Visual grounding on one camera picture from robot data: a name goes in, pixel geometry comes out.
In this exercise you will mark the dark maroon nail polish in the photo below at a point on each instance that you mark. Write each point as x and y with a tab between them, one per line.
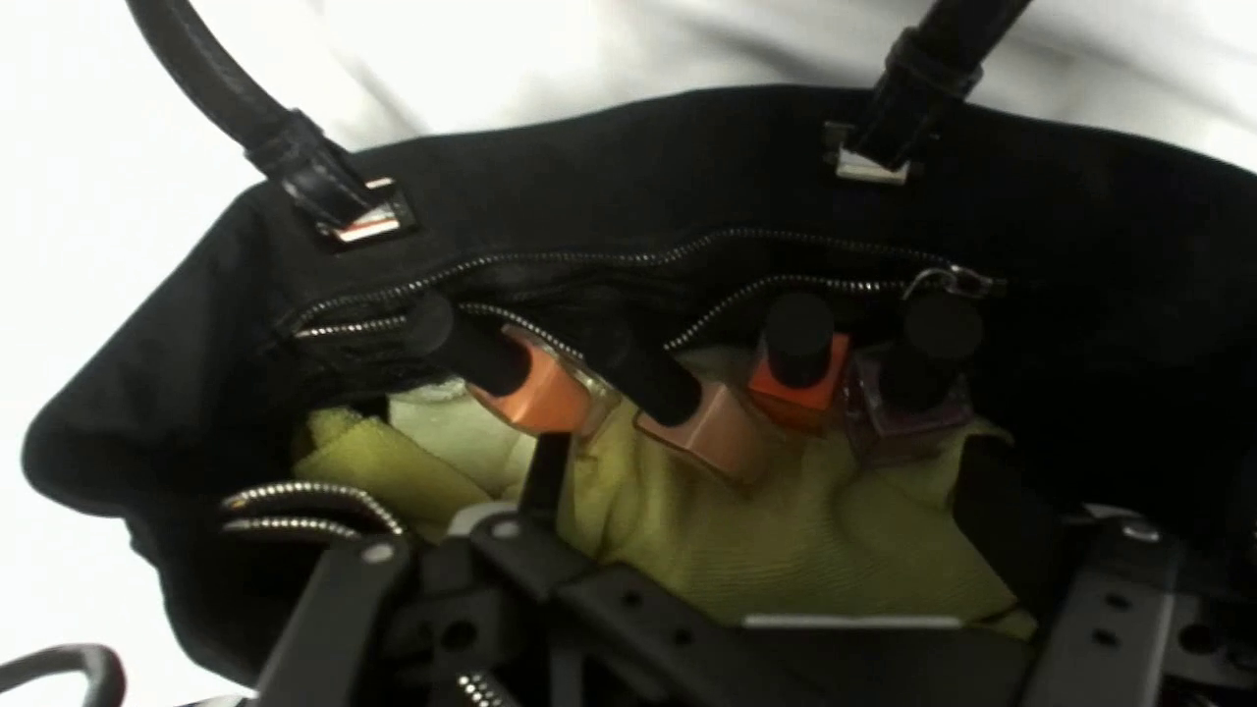
909	396

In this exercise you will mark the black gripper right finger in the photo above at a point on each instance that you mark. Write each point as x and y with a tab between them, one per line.
1115	626

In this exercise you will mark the white tablecloth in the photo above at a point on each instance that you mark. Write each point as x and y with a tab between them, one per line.
109	176

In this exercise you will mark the yellow cloth in bag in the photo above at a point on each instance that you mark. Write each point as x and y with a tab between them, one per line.
824	532

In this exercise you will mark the peach nail polish back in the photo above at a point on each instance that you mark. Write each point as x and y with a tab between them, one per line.
722	435

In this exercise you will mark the orange nail polish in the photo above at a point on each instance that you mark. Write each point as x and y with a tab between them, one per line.
513	376

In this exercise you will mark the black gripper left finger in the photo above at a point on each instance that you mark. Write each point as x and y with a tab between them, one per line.
501	613

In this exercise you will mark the red-orange nail polish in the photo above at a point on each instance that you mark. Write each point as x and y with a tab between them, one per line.
801	364

